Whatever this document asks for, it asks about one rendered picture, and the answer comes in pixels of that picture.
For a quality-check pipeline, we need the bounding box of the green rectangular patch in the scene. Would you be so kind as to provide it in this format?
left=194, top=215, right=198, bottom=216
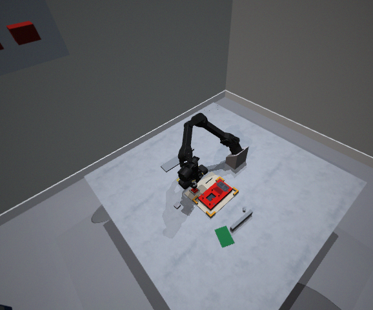
left=215, top=226, right=234, bottom=247

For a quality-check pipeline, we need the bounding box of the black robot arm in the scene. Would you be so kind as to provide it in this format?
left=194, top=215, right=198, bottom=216
left=177, top=113, right=244, bottom=182

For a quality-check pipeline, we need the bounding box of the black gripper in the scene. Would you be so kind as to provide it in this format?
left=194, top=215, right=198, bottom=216
left=178, top=165, right=208, bottom=189

